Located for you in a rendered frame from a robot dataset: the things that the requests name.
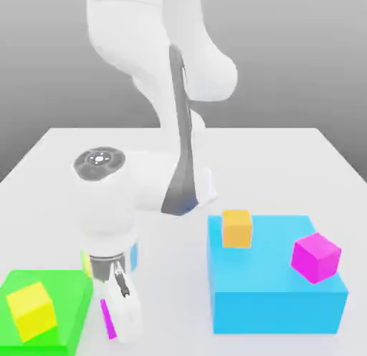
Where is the small orange cube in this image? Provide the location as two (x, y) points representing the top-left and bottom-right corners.
(221, 209), (254, 250)

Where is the large blue box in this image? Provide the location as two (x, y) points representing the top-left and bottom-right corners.
(207, 215), (350, 335)

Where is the large green box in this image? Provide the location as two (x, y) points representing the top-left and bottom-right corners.
(0, 269), (95, 356)

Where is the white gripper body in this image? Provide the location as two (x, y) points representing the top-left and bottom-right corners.
(93, 277), (144, 345)

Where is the small magenta cube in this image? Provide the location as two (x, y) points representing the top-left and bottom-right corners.
(100, 299), (118, 340)
(290, 232), (343, 285)

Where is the small yellow cube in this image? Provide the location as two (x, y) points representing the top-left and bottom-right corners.
(5, 281), (58, 345)

